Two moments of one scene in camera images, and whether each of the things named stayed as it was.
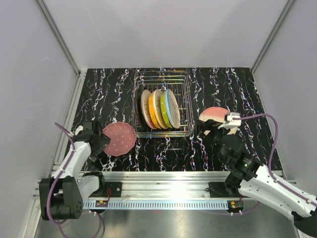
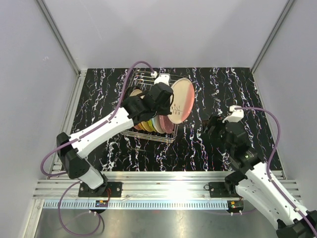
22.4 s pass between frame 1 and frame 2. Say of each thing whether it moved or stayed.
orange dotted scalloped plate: moved
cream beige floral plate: moved
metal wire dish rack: moved
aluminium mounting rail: stayed
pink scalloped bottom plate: moved
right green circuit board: stayed
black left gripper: moved
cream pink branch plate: moved
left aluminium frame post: stayed
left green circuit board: stayed
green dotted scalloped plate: moved
